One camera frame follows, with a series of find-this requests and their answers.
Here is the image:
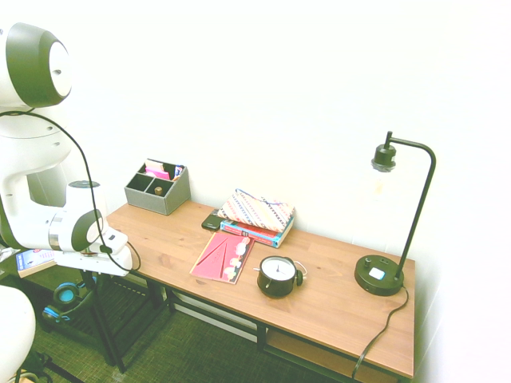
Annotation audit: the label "blue and black headphones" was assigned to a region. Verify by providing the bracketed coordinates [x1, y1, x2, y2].
[41, 278, 97, 324]

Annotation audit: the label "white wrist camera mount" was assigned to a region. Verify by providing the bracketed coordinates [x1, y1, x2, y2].
[99, 228, 129, 257]

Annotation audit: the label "black desk lamp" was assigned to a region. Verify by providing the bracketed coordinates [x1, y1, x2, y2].
[354, 130, 438, 298]

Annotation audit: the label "pink sticky note pad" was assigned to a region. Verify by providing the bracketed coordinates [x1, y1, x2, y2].
[144, 165, 171, 181]

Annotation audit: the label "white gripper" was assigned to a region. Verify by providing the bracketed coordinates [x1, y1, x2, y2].
[53, 249, 134, 295]

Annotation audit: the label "colourful striped pouch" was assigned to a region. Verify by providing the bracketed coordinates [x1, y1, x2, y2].
[216, 188, 296, 233]

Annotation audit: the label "black phone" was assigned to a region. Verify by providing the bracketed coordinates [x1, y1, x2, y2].
[200, 213, 224, 233]

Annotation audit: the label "black robot camera cable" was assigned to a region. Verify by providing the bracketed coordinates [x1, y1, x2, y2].
[0, 109, 143, 278]

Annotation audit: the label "black lamp power cable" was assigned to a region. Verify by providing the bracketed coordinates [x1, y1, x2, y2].
[351, 285, 410, 381]

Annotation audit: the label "grey fabric desk organizer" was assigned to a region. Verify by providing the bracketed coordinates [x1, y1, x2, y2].
[124, 158, 190, 217]

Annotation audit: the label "red booklet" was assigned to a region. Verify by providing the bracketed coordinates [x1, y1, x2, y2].
[188, 231, 256, 286]

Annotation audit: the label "red and blue book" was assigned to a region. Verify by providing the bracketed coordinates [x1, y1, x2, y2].
[220, 217, 295, 250]

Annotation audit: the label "black alarm clock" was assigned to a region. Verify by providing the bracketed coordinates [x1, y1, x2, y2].
[252, 256, 309, 300]

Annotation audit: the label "blue cover book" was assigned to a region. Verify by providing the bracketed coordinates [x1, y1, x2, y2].
[14, 247, 56, 279]

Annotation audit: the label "wooden desk with black frame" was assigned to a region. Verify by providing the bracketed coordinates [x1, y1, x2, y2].
[89, 198, 417, 382]

